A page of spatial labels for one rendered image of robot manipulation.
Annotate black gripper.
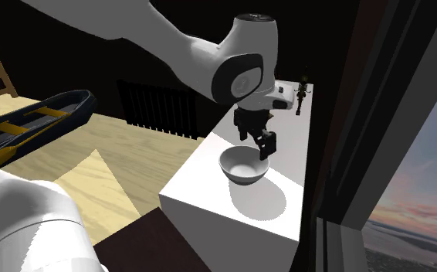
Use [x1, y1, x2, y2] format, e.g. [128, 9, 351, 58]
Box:
[232, 106, 278, 162]

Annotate white bowl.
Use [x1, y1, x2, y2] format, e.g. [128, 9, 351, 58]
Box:
[218, 145, 271, 186]

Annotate dark gold figure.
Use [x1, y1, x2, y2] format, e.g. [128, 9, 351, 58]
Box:
[293, 72, 313, 117]

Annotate white table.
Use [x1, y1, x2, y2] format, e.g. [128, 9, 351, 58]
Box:
[158, 80, 315, 272]

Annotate black radiator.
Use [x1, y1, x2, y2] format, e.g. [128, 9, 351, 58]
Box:
[116, 78, 201, 141]

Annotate black boat with yellow oars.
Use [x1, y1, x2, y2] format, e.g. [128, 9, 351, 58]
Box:
[0, 89, 99, 169]

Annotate window with dark frame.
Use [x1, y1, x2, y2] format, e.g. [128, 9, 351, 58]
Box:
[315, 0, 437, 272]

